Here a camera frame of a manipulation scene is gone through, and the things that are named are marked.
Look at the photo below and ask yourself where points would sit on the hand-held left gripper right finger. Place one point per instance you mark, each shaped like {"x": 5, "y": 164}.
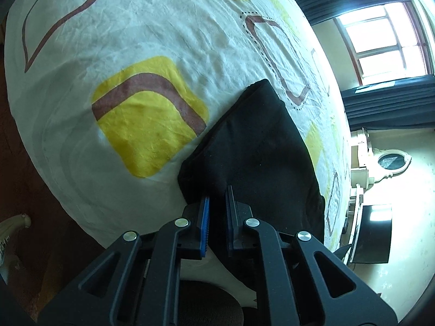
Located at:
{"x": 231, "y": 217}

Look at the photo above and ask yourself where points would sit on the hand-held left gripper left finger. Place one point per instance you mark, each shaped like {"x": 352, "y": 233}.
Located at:
{"x": 204, "y": 227}

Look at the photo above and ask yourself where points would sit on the black pants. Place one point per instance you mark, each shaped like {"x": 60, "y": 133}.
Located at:
{"x": 258, "y": 149}

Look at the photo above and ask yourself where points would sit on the dark cloth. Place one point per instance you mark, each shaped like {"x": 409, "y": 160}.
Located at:
{"x": 207, "y": 305}

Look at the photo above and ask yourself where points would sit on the black flat screen television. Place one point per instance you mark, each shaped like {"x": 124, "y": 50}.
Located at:
{"x": 373, "y": 234}

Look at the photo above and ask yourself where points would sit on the oval white-framed mirror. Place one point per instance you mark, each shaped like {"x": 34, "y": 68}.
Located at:
{"x": 390, "y": 162}

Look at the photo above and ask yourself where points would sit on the cream carved furniture piece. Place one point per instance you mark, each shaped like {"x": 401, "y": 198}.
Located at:
{"x": 12, "y": 227}

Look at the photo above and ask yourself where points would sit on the white patterned bed blanket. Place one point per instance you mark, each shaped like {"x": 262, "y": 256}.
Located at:
{"x": 136, "y": 40}

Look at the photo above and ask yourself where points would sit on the window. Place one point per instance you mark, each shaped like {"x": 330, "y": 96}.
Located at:
{"x": 384, "y": 40}

